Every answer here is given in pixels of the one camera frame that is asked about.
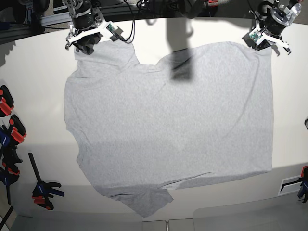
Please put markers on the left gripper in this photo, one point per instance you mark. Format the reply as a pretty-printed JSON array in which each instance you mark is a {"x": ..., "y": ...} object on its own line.
[{"x": 264, "y": 36}]

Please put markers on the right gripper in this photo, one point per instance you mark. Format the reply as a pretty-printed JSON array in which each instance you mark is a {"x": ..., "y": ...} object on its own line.
[{"x": 86, "y": 43}]

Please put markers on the grey T-shirt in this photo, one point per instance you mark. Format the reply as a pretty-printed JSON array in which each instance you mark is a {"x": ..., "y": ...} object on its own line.
[{"x": 198, "y": 117}]

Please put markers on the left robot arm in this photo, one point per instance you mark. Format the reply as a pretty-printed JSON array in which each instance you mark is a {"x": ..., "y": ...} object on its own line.
[{"x": 270, "y": 20}]

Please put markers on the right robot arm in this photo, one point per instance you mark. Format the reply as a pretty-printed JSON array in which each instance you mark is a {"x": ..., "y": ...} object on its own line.
[{"x": 82, "y": 8}]

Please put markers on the red black clamp upper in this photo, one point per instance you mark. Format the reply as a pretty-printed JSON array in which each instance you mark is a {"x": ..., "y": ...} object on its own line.
[{"x": 6, "y": 101}]

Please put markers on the red black clamp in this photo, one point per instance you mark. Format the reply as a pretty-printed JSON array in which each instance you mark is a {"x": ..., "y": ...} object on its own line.
[
  {"x": 14, "y": 134},
  {"x": 6, "y": 101}
]

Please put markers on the red black clamp lower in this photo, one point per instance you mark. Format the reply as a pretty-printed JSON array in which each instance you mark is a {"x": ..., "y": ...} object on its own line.
[{"x": 14, "y": 134}]

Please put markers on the blue clamp left edge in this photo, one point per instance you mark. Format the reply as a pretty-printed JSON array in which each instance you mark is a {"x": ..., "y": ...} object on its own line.
[{"x": 9, "y": 172}]

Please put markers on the blue clamp edge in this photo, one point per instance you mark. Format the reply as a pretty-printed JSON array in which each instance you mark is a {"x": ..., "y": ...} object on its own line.
[
  {"x": 303, "y": 192},
  {"x": 9, "y": 172}
]

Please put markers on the blue black bar clamp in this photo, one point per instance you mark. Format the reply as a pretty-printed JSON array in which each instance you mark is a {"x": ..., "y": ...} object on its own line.
[{"x": 44, "y": 191}]

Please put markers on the blue clamp right edge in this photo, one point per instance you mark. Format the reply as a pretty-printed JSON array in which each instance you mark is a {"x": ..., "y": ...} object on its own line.
[{"x": 303, "y": 192}]

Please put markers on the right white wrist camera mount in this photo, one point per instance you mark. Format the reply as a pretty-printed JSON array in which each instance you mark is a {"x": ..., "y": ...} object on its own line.
[{"x": 106, "y": 29}]

